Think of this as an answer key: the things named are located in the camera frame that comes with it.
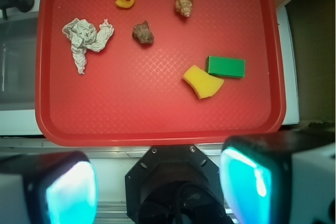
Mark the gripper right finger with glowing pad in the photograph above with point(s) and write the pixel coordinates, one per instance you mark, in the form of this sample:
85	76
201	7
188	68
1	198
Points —
282	177

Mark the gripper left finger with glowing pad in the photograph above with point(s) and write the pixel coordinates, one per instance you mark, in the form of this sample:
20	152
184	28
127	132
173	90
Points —
48	188

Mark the yellow sponge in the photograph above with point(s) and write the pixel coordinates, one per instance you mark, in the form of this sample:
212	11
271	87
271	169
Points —
203	84

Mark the green rectangular block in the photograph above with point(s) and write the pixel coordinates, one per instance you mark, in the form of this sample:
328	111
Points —
225	67

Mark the red plastic tray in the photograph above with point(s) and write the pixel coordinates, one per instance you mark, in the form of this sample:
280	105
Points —
133	94

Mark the crumpled white paper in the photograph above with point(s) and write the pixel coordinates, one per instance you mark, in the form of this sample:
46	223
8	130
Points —
84	36

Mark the brown rock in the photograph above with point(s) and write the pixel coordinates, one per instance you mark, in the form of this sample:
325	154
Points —
141	33

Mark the beige spiral seashell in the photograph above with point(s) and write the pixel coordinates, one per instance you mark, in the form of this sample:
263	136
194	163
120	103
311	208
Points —
184	7

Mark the black octagonal mount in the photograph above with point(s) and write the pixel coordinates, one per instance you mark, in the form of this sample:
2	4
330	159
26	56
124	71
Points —
175	184

